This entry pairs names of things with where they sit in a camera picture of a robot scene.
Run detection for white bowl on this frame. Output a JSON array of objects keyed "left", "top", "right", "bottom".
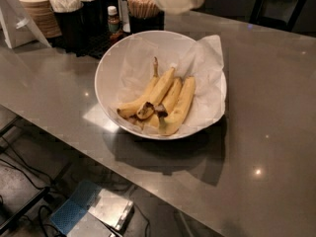
[{"left": 95, "top": 31, "right": 215, "bottom": 139}]

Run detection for left banana with stem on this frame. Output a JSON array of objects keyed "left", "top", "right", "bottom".
[{"left": 117, "top": 58, "right": 159, "bottom": 119}]

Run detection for black stir stick cup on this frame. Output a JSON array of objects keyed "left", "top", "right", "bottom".
[{"left": 129, "top": 12, "right": 165, "bottom": 34}]

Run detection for wooden stir sticks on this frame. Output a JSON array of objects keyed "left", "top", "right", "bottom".
[{"left": 127, "top": 0, "right": 160, "bottom": 19}]

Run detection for white paper liner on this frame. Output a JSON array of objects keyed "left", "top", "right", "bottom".
[{"left": 122, "top": 36, "right": 226, "bottom": 137}]

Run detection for small brown sauce bottle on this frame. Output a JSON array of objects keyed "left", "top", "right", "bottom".
[{"left": 108, "top": 6, "right": 121, "bottom": 40}]

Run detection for black condiment tray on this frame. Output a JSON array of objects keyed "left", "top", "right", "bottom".
[{"left": 50, "top": 32, "right": 127, "bottom": 59}]

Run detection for black cup with packets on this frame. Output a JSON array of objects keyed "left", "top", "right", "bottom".
[{"left": 54, "top": 8, "right": 87, "bottom": 51}]

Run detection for silver metal box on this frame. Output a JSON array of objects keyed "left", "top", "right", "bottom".
[{"left": 66, "top": 188, "right": 135, "bottom": 237}]

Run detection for blue perforated panel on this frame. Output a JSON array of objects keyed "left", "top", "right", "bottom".
[{"left": 50, "top": 180, "right": 102, "bottom": 235}]

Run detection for black floor cable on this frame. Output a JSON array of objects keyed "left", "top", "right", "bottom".
[{"left": 0, "top": 136, "right": 53, "bottom": 191}]

